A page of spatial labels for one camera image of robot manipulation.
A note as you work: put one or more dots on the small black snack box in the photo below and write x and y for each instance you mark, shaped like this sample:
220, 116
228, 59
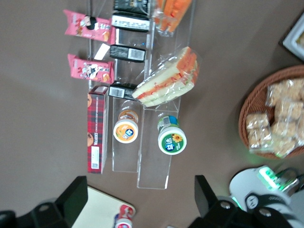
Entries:
130, 23
130, 6
127, 53
121, 91

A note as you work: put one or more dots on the pink snack packet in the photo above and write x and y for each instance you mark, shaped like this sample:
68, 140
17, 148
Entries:
88, 26
91, 70

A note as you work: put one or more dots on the clear bagged rice crisp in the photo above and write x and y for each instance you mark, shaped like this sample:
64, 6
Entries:
285, 91
287, 114
257, 130
285, 145

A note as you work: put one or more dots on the dark brown wicker basket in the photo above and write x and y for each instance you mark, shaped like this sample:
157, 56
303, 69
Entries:
251, 99

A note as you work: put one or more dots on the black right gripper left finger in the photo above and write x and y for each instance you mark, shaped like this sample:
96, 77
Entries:
71, 204

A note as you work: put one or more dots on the white rectangular bin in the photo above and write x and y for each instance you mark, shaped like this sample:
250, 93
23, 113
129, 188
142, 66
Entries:
291, 42

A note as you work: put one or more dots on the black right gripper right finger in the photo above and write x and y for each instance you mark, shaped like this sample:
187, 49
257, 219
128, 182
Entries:
209, 209

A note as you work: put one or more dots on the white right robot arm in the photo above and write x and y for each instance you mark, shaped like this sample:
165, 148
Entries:
240, 183

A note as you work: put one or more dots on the white paper tag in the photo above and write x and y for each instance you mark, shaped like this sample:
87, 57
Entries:
101, 51

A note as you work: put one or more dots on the green lidded gum jar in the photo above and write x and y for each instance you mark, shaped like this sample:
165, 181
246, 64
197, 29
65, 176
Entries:
172, 140

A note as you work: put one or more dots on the triangle sandwich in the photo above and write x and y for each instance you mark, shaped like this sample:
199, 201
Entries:
171, 12
166, 78

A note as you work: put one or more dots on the cream plastic tray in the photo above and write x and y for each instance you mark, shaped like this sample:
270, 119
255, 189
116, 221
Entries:
99, 209

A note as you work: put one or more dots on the orange lidded gum jar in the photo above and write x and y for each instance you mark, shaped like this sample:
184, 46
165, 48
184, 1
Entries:
126, 130

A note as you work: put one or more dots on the red plaid cookie box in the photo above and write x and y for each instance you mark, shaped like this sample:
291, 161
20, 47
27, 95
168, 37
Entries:
96, 133

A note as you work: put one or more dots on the clear acrylic tiered display rack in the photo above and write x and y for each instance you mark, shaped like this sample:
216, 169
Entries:
154, 175

